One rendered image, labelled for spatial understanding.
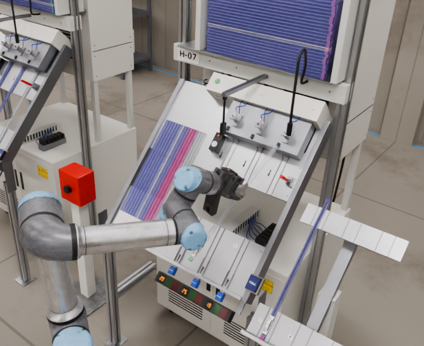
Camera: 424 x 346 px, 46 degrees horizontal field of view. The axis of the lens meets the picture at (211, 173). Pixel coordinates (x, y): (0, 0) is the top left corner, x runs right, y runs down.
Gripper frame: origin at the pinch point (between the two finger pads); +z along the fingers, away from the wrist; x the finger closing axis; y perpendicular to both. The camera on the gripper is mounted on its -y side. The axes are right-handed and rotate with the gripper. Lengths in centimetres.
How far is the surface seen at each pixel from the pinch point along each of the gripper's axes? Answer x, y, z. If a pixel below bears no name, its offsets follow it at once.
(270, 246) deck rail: -17.0, -10.3, 7.0
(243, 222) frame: 14, -20, 44
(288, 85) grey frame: 12.6, 40.8, 14.1
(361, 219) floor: 13, -11, 199
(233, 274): -12.3, -25.7, 3.5
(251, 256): -13.4, -17.3, 6.3
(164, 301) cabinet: 36, -83, 55
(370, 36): 2, 71, 29
